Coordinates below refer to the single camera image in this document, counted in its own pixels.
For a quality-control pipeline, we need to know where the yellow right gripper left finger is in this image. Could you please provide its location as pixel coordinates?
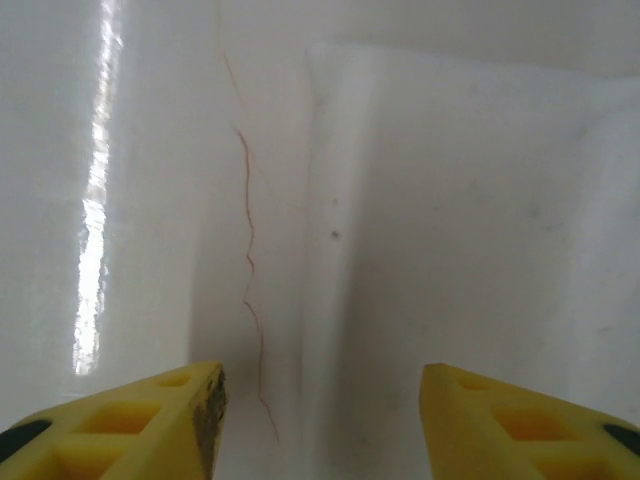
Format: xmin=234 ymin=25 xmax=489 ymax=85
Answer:
xmin=0 ymin=360 xmax=229 ymax=480

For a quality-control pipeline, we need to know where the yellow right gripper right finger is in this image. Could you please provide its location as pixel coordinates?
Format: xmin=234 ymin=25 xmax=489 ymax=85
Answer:
xmin=422 ymin=363 xmax=640 ymax=480

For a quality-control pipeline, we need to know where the plain white t-shirt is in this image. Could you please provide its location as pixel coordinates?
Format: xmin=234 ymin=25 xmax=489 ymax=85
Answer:
xmin=299 ymin=39 xmax=640 ymax=480

